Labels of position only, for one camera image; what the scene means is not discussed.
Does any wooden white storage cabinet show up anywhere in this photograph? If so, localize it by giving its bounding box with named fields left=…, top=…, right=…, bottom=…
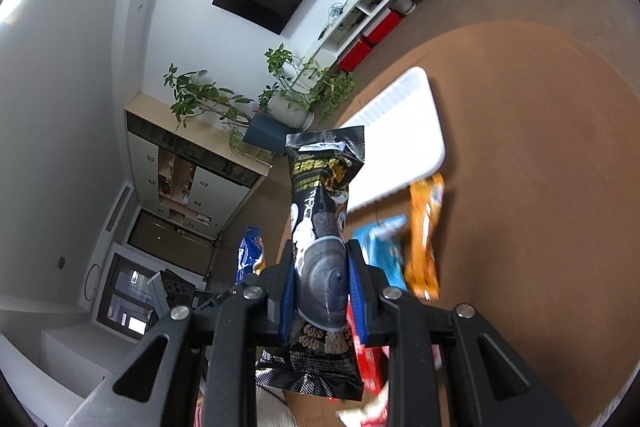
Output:
left=125, top=93, right=271, bottom=237

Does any blue cookie packet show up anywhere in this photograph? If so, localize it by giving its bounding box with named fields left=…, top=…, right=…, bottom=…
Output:
left=234, top=227, right=265, bottom=283

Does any red storage box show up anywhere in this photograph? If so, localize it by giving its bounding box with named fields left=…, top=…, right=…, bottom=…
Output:
left=362, top=9, right=404, bottom=46
left=337, top=38, right=372, bottom=72

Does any black cookie packet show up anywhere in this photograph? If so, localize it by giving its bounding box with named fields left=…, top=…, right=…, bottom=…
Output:
left=256, top=126, right=364, bottom=401

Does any blue planter tall plant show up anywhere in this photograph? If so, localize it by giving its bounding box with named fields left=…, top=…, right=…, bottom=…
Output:
left=163, top=63, right=297, bottom=156

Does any white plastic tray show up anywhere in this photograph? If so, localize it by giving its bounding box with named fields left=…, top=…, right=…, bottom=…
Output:
left=343, top=66, right=446, bottom=212

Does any light blue snack bag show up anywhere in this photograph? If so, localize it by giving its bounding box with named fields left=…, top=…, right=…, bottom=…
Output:
left=352, top=215, right=408, bottom=291

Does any white planter right plant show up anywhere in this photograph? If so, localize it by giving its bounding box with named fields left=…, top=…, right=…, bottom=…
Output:
left=258, top=43, right=355, bottom=130

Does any white red long snack packet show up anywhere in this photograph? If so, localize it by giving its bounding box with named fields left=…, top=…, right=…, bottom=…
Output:
left=336, top=305, right=444, bottom=427

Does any red storage box left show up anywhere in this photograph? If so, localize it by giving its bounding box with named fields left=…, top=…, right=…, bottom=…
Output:
left=337, top=38, right=372, bottom=72

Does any orange snack packet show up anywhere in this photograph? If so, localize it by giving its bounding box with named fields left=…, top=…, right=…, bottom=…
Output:
left=404, top=172, right=445, bottom=300

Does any red storage box right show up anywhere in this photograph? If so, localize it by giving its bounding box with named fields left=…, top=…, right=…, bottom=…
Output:
left=362, top=9, right=404, bottom=46

